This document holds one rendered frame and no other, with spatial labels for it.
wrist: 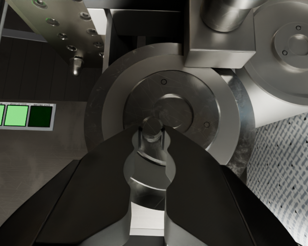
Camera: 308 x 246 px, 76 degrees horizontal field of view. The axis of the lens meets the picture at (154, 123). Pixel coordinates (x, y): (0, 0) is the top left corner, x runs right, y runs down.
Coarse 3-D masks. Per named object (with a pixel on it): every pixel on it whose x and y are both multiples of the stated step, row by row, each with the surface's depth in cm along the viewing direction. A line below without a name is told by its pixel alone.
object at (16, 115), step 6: (12, 108) 50; (18, 108) 50; (24, 108) 50; (6, 114) 50; (12, 114) 50; (18, 114) 50; (24, 114) 50; (6, 120) 49; (12, 120) 49; (18, 120) 49; (24, 120) 49
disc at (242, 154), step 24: (144, 48) 18; (168, 48) 18; (120, 72) 18; (96, 96) 17; (240, 96) 17; (96, 120) 17; (96, 144) 16; (240, 144) 17; (240, 168) 16; (144, 192) 16
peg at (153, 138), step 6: (144, 120) 12; (150, 120) 12; (156, 120) 12; (144, 126) 12; (150, 126) 12; (156, 126) 12; (162, 126) 12; (144, 132) 12; (150, 132) 12; (156, 132) 12; (144, 138) 14; (150, 138) 12; (156, 138) 12
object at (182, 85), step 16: (144, 80) 15; (160, 80) 15; (176, 80) 16; (192, 80) 16; (128, 96) 15; (144, 96) 15; (160, 96) 15; (176, 96) 16; (192, 96) 15; (208, 96) 15; (128, 112) 15; (144, 112) 15; (160, 112) 15; (176, 112) 15; (192, 112) 15; (208, 112) 15; (176, 128) 15; (192, 128) 15; (208, 128) 15; (144, 144) 15; (160, 144) 15; (208, 144) 15; (160, 160) 14
